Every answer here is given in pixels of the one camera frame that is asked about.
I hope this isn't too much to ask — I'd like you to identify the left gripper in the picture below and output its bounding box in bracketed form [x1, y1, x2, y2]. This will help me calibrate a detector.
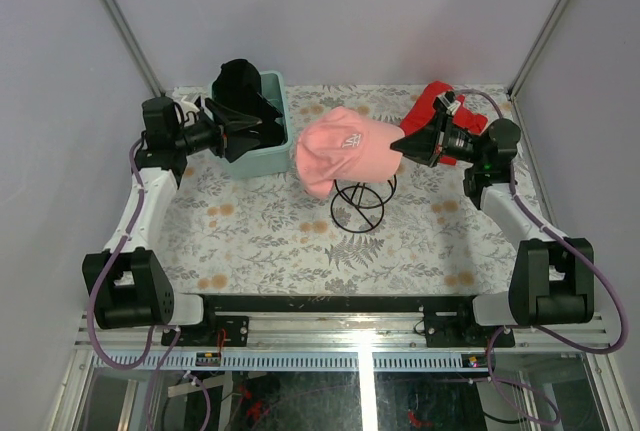
[173, 99, 261, 161]

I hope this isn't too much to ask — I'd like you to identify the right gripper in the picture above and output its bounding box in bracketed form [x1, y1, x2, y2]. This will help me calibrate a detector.
[390, 112, 486, 169]

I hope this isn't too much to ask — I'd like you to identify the red cloth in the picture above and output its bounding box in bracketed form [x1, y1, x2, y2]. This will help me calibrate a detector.
[399, 81, 488, 166]

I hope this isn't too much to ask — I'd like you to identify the teal plastic bin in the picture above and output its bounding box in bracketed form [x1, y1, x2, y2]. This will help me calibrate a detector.
[217, 70, 295, 180]

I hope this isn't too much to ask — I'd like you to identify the black cap gold logo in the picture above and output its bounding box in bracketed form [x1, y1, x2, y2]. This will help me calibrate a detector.
[211, 58, 262, 116]

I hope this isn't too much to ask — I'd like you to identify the pink baseball cap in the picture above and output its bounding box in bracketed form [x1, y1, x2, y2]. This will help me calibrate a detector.
[295, 107, 405, 199]

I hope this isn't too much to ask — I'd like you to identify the black wire hat stand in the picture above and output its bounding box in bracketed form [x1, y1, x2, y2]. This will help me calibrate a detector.
[329, 176, 398, 234]

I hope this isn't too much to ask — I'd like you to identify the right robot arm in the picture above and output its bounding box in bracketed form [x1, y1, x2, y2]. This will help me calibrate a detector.
[391, 91, 594, 346]

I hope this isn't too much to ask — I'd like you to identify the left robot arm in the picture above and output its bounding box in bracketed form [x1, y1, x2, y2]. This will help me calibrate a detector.
[82, 96, 262, 346]

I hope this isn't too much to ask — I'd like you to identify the floral table mat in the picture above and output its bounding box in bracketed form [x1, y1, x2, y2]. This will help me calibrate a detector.
[149, 83, 569, 297]

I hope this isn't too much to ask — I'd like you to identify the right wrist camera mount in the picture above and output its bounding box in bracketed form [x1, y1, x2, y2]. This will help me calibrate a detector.
[433, 91, 461, 116]

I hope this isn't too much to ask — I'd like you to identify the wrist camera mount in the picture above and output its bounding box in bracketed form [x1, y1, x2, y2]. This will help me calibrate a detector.
[174, 98, 200, 122]
[433, 91, 461, 116]

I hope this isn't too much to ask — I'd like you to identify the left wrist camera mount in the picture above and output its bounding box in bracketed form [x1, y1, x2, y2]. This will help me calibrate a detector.
[174, 98, 200, 122]

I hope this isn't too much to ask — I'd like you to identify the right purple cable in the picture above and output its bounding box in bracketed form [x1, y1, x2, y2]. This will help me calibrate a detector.
[452, 89, 630, 425]

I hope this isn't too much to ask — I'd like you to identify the purple cable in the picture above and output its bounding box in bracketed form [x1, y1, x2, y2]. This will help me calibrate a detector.
[85, 140, 211, 431]
[452, 89, 630, 425]

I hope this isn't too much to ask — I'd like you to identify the left corner aluminium post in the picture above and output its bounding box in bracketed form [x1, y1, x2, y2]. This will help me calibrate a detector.
[99, 0, 166, 97]

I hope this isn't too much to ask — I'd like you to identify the corner aluminium post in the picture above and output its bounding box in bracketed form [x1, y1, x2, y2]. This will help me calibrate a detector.
[507, 0, 572, 99]
[99, 0, 166, 97]

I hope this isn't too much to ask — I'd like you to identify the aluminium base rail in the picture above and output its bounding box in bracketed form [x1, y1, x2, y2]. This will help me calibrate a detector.
[72, 311, 614, 352]

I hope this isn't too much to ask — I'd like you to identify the right corner aluminium post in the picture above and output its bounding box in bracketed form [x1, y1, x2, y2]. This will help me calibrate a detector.
[507, 0, 572, 99]

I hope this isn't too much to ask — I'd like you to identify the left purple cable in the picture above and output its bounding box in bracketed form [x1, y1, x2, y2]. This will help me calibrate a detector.
[85, 140, 211, 431]

